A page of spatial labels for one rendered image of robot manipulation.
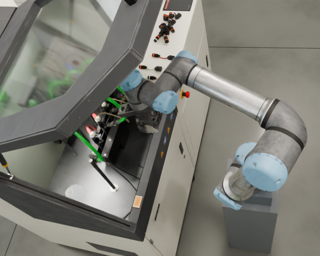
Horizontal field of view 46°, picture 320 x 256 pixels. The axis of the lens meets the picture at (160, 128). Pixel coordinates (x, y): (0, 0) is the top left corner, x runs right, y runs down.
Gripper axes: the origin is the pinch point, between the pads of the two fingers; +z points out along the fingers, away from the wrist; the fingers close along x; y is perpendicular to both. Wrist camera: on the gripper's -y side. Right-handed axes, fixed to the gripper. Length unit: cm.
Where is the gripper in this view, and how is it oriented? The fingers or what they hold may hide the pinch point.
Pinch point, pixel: (148, 129)
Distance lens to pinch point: 150.1
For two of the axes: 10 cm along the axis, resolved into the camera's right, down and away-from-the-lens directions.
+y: 9.5, 1.2, -3.0
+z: 2.0, 4.9, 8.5
